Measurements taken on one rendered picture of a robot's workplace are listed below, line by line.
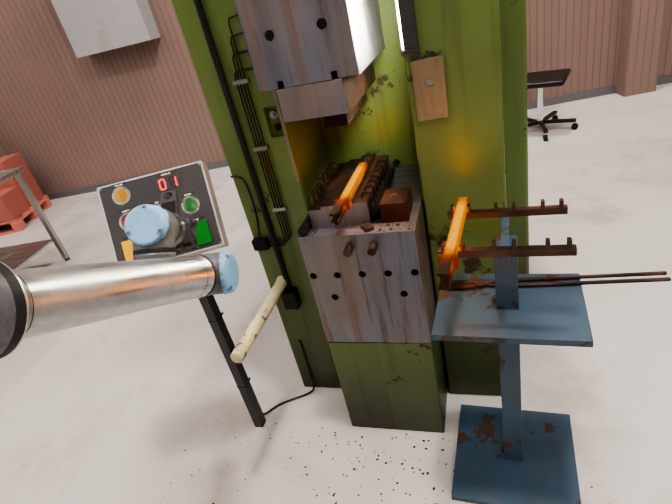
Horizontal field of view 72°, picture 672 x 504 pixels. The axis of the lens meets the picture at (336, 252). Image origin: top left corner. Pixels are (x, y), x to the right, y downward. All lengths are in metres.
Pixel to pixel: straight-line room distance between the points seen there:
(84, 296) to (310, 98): 0.89
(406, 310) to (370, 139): 0.70
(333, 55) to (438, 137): 0.41
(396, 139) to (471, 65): 0.54
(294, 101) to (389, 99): 0.53
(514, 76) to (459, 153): 0.49
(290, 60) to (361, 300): 0.78
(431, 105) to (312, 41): 0.39
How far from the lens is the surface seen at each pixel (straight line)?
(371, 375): 1.81
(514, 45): 1.88
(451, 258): 1.11
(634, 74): 5.82
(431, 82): 1.43
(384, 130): 1.86
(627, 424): 2.09
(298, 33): 1.35
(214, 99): 1.66
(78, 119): 6.55
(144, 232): 1.07
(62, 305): 0.67
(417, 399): 1.86
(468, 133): 1.48
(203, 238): 1.52
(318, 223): 1.52
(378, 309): 1.59
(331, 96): 1.36
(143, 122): 6.16
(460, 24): 1.42
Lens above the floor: 1.57
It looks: 29 degrees down
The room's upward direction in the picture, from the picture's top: 14 degrees counter-clockwise
